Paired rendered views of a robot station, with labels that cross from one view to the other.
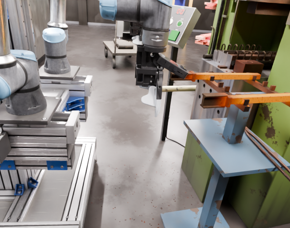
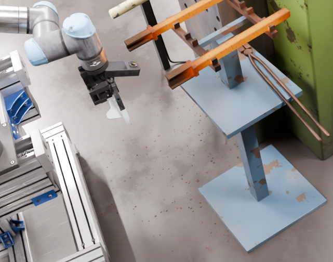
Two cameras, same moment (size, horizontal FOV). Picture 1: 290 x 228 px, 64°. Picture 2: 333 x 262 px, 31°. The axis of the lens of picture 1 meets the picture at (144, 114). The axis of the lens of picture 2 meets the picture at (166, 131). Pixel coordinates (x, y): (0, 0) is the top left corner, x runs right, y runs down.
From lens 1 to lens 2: 113 cm
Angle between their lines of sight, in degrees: 18
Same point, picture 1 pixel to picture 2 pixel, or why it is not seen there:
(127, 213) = (154, 207)
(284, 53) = not seen: outside the picture
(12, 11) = not seen: outside the picture
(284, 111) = (292, 8)
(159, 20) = (90, 50)
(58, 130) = (30, 164)
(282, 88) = not seen: outside the picture
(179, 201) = (220, 159)
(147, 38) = (86, 66)
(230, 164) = (232, 121)
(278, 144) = (303, 50)
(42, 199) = (40, 238)
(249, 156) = (253, 98)
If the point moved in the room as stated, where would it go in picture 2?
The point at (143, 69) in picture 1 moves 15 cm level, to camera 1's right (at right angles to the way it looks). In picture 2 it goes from (95, 90) to (145, 73)
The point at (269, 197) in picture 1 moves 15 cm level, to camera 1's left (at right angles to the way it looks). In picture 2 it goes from (324, 112) to (290, 124)
